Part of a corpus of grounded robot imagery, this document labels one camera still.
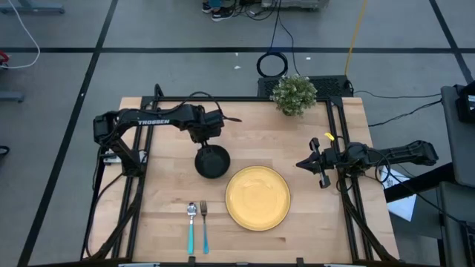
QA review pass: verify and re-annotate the white paper sheet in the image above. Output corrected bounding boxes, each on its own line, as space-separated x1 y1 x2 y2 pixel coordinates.
378 165 419 223

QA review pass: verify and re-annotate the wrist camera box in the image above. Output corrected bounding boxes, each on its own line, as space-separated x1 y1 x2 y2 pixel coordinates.
344 142 369 161
205 110 226 130

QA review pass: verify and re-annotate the black beam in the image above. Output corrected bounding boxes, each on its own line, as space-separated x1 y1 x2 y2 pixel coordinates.
384 162 456 204

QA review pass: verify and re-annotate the small potted green plant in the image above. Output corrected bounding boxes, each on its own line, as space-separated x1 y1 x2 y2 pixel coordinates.
269 73 318 117

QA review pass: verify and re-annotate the long grey desk foot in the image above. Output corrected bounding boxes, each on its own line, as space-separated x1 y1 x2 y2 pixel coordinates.
0 0 66 15

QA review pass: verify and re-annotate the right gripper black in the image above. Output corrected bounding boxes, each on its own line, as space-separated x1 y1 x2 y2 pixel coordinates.
295 137 341 190

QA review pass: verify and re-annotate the thin black cable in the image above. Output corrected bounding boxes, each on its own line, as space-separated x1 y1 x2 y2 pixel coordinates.
277 14 301 77

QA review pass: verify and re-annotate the black metal table frame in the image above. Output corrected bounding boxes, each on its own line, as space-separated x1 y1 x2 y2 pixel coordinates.
79 83 400 263

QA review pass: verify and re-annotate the black bowl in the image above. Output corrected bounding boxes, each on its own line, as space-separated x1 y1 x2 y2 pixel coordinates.
194 144 232 179

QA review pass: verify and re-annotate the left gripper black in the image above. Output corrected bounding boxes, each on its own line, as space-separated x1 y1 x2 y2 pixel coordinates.
187 105 223 150

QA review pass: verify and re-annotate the teal-handled fork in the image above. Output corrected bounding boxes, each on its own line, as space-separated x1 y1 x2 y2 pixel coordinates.
200 200 210 255

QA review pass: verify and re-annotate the yellow cable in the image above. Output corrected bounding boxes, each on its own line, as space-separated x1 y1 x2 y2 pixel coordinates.
344 0 369 77

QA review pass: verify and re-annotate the yellow plate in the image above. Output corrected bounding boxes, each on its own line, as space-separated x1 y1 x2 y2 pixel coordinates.
225 165 292 232

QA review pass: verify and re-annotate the black cable bundle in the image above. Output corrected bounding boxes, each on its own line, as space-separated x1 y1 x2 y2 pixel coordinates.
232 0 278 22

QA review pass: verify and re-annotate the grey equipment case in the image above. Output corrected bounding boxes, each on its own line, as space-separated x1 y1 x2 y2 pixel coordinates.
261 0 330 11

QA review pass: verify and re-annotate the black perforated computer case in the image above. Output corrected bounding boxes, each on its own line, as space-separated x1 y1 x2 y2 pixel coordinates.
257 75 353 99

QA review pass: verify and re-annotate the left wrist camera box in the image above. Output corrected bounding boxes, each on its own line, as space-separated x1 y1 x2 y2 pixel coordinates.
205 110 226 130

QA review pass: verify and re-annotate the teal-handled spoon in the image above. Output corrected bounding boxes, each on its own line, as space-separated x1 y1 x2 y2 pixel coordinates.
186 202 198 256

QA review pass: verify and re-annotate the black floor cable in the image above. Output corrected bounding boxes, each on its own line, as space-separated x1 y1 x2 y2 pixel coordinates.
352 90 443 100
368 98 443 128

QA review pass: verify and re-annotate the coiled black cable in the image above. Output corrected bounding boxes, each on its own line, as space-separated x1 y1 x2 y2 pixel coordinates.
255 0 289 79

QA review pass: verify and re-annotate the short grey desk foot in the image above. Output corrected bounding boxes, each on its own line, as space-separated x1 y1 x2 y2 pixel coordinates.
0 90 25 104

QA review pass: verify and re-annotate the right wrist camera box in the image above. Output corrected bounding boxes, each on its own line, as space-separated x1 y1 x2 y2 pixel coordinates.
344 142 369 161

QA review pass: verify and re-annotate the black screen device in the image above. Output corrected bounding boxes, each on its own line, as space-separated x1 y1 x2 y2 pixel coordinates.
455 80 475 124

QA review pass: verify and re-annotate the white cable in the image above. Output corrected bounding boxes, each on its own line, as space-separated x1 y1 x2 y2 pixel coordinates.
6 0 41 70

